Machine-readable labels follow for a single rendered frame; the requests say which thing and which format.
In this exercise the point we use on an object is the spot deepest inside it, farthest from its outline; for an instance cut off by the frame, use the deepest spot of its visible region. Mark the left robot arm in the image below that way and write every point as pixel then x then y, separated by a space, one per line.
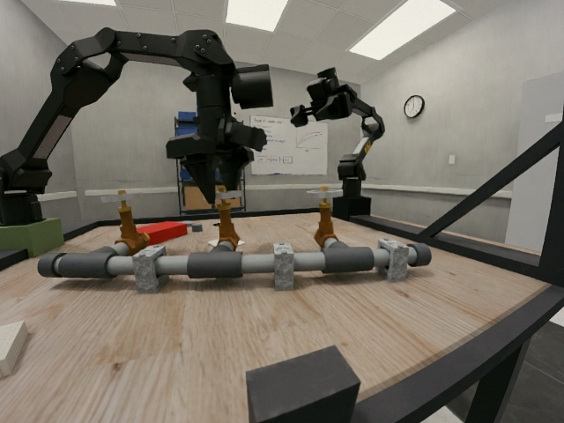
pixel 78 82

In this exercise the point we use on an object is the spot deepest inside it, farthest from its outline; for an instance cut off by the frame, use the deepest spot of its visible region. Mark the black diagonal bar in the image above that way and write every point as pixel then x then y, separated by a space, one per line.
pixel 551 263

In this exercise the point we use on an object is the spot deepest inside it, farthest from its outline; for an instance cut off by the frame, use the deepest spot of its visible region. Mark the red rectangular block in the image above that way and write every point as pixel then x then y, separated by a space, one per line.
pixel 164 231

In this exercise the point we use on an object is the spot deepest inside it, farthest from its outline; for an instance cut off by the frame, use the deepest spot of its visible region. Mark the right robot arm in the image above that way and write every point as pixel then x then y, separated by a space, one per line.
pixel 322 88

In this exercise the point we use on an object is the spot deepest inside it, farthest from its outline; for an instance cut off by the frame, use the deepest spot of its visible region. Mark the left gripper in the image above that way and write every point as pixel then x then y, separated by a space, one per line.
pixel 198 148

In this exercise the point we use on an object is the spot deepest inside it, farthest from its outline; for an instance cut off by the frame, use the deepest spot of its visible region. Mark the short grey cylinder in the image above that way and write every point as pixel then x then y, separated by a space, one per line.
pixel 198 227

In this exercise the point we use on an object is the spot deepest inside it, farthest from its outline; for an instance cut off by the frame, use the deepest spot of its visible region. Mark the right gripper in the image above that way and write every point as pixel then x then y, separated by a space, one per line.
pixel 332 109

